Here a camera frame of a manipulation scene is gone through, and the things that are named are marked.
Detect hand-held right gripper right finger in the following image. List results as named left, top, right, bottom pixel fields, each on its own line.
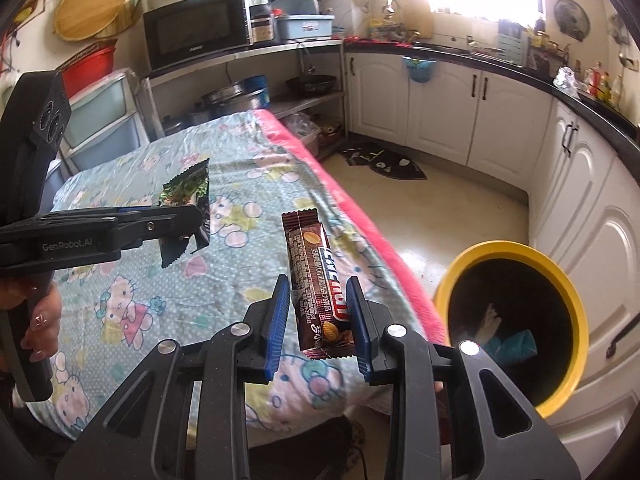
left=345, top=276, right=583, bottom=480

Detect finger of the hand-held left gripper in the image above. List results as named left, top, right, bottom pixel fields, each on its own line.
left=115, top=204, right=203, bottom=253
left=30, top=205, right=156, bottom=222

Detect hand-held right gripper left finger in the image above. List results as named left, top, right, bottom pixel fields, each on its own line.
left=55, top=274, right=292, bottom=480

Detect green black snack wrapper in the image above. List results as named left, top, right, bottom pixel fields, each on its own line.
left=159, top=157, right=212, bottom=268

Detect brown chocolate bar wrapper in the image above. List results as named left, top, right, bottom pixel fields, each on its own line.
left=281, top=207, right=357, bottom=361

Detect yellow rimmed black bin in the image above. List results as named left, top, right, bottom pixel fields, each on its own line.
left=432, top=241, right=591, bottom=418

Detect person's left hand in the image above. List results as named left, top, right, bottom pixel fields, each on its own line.
left=0, top=280, right=63, bottom=363

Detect white plastic drawer unit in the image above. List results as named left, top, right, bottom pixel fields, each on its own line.
left=42, top=157, right=76, bottom=211
left=60, top=71, right=151, bottom=171

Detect blue cartoon printed blanket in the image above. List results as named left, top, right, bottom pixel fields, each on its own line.
left=27, top=109, right=441, bottom=448

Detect red pink fleece blanket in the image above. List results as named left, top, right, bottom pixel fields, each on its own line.
left=260, top=109, right=451, bottom=411

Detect steel pot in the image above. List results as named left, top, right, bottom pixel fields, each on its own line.
left=200, top=80, right=271, bottom=116

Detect red plastic basin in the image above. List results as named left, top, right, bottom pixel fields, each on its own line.
left=60, top=45, right=118, bottom=101

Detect clear plastic storage bag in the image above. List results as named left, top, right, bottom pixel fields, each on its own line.
left=287, top=112, right=323, bottom=156

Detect black patterned floor mat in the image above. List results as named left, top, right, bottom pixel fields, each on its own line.
left=341, top=142, right=428, bottom=181

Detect black microwave oven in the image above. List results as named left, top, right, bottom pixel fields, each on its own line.
left=142, top=0, right=253, bottom=72

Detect black wok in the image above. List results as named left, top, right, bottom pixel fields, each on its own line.
left=286, top=75, right=338, bottom=96

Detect steel kitchen shelf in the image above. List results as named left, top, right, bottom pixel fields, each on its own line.
left=142, top=37, right=348, bottom=161

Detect white kitchen cabinets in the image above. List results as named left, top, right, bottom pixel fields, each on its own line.
left=345, top=50, right=640, bottom=461

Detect blue dish rack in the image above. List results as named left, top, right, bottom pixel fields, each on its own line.
left=275, top=14, right=336, bottom=43

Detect grey blue plastic box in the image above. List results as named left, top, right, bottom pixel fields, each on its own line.
left=277, top=0, right=321, bottom=17

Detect red dish cloth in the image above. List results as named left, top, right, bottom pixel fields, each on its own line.
left=345, top=36, right=416, bottom=47

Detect blue hanging basket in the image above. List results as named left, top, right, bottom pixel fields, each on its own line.
left=401, top=56, right=437, bottom=83

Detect wooden cutting board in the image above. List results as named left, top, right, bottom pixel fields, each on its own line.
left=390, top=0, right=433, bottom=40

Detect teal knife box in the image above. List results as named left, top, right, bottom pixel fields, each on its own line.
left=497, top=22, right=531, bottom=63

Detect clear crumpled plastic bag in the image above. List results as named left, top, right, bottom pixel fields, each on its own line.
left=552, top=66, right=581, bottom=93

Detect black stone countertop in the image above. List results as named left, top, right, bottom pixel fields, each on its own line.
left=344, top=39, right=640, bottom=181

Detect hanging kitchen utensils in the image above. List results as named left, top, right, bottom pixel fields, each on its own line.
left=607, top=12, right=633, bottom=68

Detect grey wall fan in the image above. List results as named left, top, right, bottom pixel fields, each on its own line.
left=553, top=0, right=591, bottom=42

